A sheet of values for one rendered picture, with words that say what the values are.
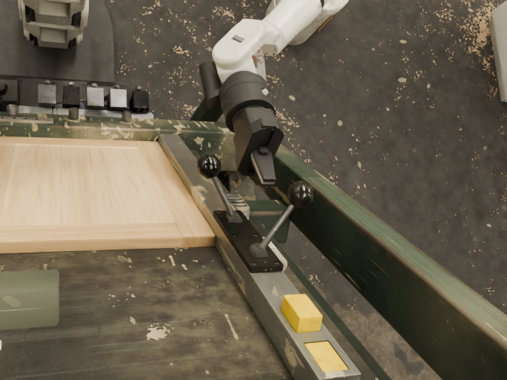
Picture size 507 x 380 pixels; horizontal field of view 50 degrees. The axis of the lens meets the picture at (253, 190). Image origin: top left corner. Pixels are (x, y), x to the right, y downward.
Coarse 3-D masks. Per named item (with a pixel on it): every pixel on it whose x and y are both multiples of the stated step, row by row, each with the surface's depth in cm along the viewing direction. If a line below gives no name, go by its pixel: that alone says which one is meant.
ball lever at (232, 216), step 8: (200, 160) 83; (208, 160) 83; (216, 160) 83; (200, 168) 83; (208, 168) 82; (216, 168) 83; (208, 176) 83; (216, 176) 85; (216, 184) 85; (224, 192) 87; (224, 200) 87; (232, 216) 88
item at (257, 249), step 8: (296, 184) 76; (304, 184) 76; (288, 192) 77; (296, 192) 76; (304, 192) 76; (312, 192) 76; (296, 200) 76; (304, 200) 76; (312, 200) 77; (288, 208) 77; (280, 216) 78; (288, 216) 78; (280, 224) 77; (272, 232) 78; (264, 240) 78; (256, 248) 78; (264, 248) 78; (256, 256) 77; (264, 256) 78
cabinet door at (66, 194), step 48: (0, 144) 122; (48, 144) 125; (96, 144) 130; (144, 144) 135; (0, 192) 96; (48, 192) 99; (96, 192) 102; (144, 192) 105; (0, 240) 79; (48, 240) 81; (96, 240) 83; (144, 240) 86; (192, 240) 88
